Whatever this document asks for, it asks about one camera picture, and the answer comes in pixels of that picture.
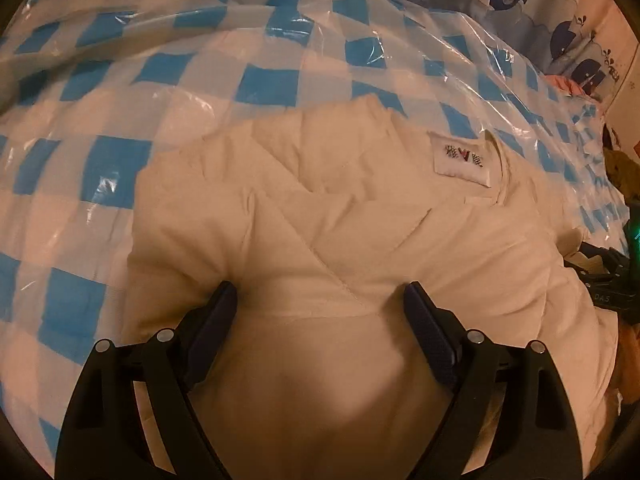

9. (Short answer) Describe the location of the pink cloth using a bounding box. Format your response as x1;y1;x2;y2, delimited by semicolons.
545;74;587;97

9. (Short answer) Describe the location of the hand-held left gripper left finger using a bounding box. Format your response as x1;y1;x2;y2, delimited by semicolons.
54;281;238;480

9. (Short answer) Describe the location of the white down jacket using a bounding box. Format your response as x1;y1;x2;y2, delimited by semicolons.
122;95;626;480

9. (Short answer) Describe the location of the olive brown cloth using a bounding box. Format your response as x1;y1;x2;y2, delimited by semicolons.
601;124;640;197

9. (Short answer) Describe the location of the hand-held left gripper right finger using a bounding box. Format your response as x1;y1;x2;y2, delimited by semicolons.
404;281;586;480

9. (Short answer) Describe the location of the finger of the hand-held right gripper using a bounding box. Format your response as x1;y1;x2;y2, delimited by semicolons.
564;241;632;287

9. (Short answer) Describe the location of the blue checked plastic sheet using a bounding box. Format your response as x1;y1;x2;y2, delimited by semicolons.
0;0;632;471

